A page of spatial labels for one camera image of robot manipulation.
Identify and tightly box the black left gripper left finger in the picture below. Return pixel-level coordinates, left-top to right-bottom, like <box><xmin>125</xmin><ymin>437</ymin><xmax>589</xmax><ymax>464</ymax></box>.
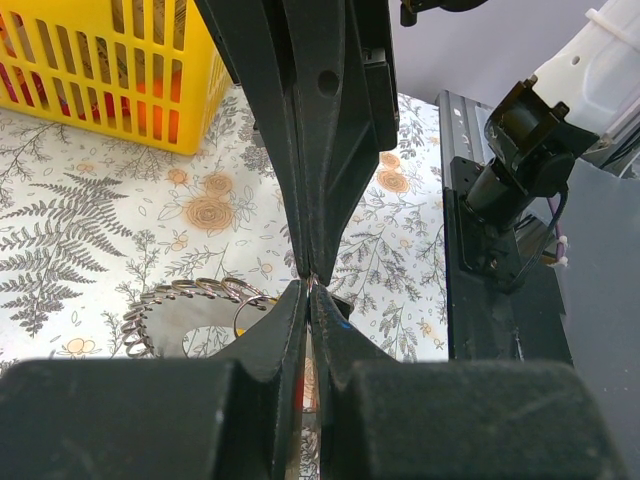
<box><xmin>1</xmin><ymin>279</ymin><xmax>306</xmax><ymax>479</ymax></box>

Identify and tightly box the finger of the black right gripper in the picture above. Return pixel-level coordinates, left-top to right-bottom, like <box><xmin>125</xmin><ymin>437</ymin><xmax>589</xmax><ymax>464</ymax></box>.
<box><xmin>196</xmin><ymin>1</ymin><xmax>310</xmax><ymax>278</ymax></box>
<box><xmin>284</xmin><ymin>1</ymin><xmax>380</xmax><ymax>285</ymax></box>

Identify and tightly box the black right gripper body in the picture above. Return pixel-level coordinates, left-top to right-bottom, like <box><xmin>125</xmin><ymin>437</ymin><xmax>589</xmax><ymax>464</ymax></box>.
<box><xmin>344</xmin><ymin>1</ymin><xmax>399</xmax><ymax>153</ymax></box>

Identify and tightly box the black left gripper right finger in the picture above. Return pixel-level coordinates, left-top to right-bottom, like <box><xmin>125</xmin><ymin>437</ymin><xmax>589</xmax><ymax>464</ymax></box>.
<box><xmin>309</xmin><ymin>285</ymin><xmax>628</xmax><ymax>479</ymax></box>

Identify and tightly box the metal toothed key ring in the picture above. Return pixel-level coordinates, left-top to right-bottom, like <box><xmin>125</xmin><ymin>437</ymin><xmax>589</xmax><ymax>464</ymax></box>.
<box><xmin>119</xmin><ymin>275</ymin><xmax>281</xmax><ymax>360</ymax></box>

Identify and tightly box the red key tag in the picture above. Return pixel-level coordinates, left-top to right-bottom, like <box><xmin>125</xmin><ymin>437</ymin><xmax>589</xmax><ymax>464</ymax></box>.
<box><xmin>294</xmin><ymin>374</ymin><xmax>304</xmax><ymax>412</ymax></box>

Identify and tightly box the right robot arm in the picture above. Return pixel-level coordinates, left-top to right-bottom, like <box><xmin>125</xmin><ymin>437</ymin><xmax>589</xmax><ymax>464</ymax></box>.
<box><xmin>197</xmin><ymin>1</ymin><xmax>639</xmax><ymax>284</ymax></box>

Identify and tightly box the yellow plastic basket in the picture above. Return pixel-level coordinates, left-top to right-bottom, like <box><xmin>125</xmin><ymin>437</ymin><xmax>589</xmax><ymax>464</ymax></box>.
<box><xmin>1</xmin><ymin>0</ymin><xmax>231</xmax><ymax>155</ymax></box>

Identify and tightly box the floral tablecloth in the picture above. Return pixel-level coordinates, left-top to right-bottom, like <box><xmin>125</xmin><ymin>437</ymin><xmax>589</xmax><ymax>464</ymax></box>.
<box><xmin>1</xmin><ymin>88</ymin><xmax>447</xmax><ymax>367</ymax></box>

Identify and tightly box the aluminium rail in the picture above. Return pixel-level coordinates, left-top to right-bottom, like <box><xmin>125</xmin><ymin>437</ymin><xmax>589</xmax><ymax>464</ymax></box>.
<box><xmin>437</xmin><ymin>90</ymin><xmax>493</xmax><ymax>188</ymax></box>

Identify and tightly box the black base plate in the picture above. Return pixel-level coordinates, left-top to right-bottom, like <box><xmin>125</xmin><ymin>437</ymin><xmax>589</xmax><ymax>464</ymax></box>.
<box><xmin>444</xmin><ymin>157</ymin><xmax>573</xmax><ymax>365</ymax></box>

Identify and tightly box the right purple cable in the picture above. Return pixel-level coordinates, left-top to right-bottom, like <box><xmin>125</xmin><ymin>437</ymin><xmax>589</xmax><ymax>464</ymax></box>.
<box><xmin>544</xmin><ymin>189</ymin><xmax>571</xmax><ymax>271</ymax></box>

